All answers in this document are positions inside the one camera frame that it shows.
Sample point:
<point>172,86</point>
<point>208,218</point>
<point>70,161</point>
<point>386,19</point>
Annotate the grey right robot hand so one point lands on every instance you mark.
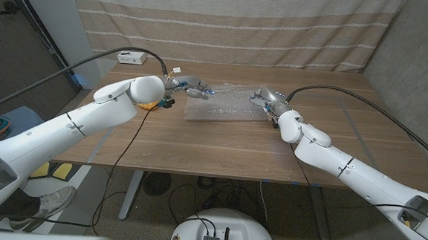
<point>273,100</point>

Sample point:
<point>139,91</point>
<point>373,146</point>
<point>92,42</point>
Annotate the clear bubble wrap sheet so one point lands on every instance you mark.
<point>226,106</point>

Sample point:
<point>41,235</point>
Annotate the black trouser leg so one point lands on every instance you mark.
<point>26,203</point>

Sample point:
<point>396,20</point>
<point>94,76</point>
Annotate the white pillar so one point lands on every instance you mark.
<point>63,32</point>

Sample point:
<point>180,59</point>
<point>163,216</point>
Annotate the yellow foot pedal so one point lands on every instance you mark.
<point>41,171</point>
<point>62,171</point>

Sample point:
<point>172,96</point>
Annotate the blue stool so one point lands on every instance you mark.
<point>27,123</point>

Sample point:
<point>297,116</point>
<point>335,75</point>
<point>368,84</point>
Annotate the white power strip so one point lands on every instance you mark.
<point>131,58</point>

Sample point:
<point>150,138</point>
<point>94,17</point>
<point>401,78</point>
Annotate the round black floor fan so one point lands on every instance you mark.
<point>158,185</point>

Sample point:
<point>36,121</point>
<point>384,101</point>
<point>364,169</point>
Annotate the beige striped curtain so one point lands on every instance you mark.
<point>223,24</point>

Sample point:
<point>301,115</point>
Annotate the white metal table leg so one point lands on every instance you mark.
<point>131,197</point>
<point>320,216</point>

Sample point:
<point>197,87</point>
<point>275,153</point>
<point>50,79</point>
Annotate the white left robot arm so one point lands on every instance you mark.
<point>68,126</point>

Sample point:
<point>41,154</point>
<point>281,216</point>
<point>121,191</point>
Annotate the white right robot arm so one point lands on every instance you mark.
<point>363,177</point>

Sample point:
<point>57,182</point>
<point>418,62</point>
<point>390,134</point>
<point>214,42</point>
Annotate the orange textured ball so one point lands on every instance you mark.
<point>148,106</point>

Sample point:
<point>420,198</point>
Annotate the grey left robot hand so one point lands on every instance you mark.
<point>192,86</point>

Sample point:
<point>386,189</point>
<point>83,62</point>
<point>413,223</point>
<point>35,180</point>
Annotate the perforated metal door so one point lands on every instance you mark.
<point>12,66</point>

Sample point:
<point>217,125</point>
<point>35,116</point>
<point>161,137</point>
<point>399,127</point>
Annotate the grey white sneaker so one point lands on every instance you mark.
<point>52,203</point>

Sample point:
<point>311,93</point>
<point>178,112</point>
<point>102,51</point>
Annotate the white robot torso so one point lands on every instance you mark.
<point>241,229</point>

